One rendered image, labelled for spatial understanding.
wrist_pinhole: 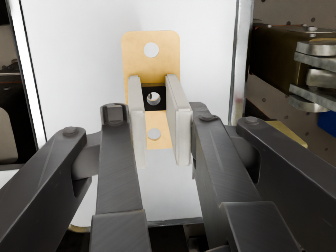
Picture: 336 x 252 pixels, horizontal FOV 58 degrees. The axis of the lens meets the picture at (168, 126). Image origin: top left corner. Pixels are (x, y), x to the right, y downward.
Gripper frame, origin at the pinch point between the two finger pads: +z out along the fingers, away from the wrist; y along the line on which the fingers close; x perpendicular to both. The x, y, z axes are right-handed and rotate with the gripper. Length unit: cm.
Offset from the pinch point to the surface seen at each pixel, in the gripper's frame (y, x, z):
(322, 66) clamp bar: 13.0, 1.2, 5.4
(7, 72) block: -21.4, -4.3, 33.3
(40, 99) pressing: -10.6, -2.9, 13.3
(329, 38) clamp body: 15.0, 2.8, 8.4
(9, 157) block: -15.7, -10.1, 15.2
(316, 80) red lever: 13.4, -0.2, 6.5
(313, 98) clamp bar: 12.9, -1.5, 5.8
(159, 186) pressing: 0.8, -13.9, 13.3
